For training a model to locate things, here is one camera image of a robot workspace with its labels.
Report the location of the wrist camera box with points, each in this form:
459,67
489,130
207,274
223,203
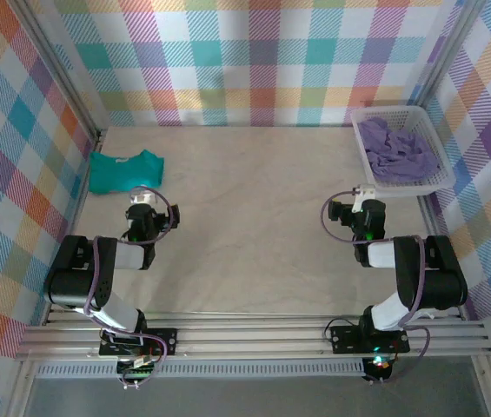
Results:
141,196
364,193

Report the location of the aluminium mounting rail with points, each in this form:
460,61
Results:
249,339

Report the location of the teal folded t-shirt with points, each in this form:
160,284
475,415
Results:
114,174

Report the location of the aluminium frame post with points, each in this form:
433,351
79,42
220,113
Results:
60,69
449,52

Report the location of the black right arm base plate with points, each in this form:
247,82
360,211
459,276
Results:
345,339

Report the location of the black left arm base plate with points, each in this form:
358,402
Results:
162,341

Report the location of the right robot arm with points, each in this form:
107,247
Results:
436,282

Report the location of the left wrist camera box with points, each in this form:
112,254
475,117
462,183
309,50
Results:
141,196

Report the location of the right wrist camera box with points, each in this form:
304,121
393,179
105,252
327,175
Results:
364,193

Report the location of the purple t-shirt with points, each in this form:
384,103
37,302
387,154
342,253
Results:
393,152

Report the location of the white plastic mesh basket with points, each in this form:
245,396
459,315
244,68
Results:
401,189

